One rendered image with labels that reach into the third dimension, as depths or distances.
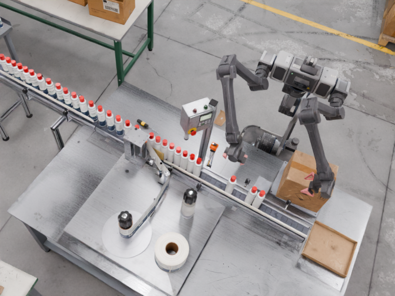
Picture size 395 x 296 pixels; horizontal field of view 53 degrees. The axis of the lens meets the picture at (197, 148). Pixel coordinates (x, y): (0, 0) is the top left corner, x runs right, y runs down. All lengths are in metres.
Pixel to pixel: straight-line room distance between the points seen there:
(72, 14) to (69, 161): 1.58
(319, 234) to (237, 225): 0.55
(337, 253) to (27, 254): 2.37
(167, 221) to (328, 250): 1.07
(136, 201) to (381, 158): 2.73
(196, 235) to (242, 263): 0.34
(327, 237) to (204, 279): 0.88
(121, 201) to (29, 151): 1.57
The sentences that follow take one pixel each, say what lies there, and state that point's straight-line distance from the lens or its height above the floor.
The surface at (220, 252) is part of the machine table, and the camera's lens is 2.64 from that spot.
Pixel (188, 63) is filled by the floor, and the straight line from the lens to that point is 4.61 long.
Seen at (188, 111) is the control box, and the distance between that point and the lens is 2.31.
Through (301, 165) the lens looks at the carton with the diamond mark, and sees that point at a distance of 2.70.
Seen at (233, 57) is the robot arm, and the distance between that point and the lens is 2.28.
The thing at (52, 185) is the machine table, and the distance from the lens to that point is 2.85.
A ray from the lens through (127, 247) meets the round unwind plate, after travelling 2.55.
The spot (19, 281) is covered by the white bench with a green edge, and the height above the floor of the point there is 0.80.
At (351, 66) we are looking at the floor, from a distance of 5.19.
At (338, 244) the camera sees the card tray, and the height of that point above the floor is 0.83.
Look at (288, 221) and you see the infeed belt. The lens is 2.77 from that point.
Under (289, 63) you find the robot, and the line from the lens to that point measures 2.64.
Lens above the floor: 3.31
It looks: 58 degrees down
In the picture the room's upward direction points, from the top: 11 degrees clockwise
